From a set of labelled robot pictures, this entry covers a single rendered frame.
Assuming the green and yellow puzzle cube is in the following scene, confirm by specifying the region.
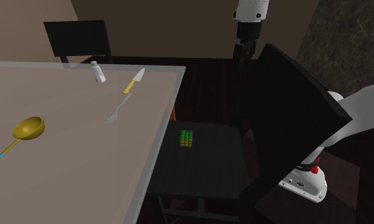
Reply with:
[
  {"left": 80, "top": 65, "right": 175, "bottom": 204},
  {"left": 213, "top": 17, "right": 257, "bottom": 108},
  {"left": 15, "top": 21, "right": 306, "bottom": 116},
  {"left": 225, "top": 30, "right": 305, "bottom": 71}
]
[{"left": 179, "top": 129, "right": 193, "bottom": 148}]

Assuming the black chair with wide backrest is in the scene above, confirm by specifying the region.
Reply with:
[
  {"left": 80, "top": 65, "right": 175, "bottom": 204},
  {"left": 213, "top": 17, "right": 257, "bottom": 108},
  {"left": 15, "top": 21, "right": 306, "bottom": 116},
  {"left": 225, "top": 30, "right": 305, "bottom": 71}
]
[{"left": 146, "top": 43, "right": 354, "bottom": 224}]

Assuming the silver fork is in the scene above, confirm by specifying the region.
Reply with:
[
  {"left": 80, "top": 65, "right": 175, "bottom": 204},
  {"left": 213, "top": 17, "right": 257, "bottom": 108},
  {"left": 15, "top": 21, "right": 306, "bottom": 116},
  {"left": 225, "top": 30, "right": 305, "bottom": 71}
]
[{"left": 102, "top": 92, "right": 133, "bottom": 126}]

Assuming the white salt shaker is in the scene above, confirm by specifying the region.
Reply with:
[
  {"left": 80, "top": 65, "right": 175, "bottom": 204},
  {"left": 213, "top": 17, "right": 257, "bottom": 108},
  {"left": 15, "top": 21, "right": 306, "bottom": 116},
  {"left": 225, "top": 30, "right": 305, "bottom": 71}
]
[{"left": 90, "top": 60, "right": 107, "bottom": 84}]

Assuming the black chair with small backrest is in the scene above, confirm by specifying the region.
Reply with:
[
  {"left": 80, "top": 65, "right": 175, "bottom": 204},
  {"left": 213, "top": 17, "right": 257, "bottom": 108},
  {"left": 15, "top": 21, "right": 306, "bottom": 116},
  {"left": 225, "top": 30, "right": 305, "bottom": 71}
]
[{"left": 43, "top": 19, "right": 114, "bottom": 65}]

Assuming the dark robot stand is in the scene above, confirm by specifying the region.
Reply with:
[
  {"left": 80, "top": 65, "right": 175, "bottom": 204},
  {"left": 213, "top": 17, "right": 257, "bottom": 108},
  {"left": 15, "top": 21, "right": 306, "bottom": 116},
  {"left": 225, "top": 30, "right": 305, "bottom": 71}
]
[{"left": 254, "top": 151, "right": 362, "bottom": 224}]

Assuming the beige table with glass edge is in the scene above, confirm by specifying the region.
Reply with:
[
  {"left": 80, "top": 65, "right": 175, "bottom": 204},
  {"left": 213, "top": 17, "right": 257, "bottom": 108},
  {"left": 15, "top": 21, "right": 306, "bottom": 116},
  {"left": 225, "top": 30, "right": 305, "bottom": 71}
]
[{"left": 0, "top": 60, "right": 187, "bottom": 224}]

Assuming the knife with yellow handle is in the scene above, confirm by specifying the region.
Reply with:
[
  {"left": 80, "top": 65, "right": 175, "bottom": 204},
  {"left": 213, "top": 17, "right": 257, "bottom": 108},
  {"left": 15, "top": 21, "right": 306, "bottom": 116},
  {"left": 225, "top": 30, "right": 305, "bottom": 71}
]
[{"left": 121, "top": 67, "right": 146, "bottom": 95}]

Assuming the yellow ladle with blue handle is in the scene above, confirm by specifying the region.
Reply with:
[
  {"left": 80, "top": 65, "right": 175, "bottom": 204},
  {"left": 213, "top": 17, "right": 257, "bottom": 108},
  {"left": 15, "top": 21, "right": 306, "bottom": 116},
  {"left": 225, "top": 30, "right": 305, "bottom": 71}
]
[{"left": 0, "top": 116, "right": 46, "bottom": 171}]

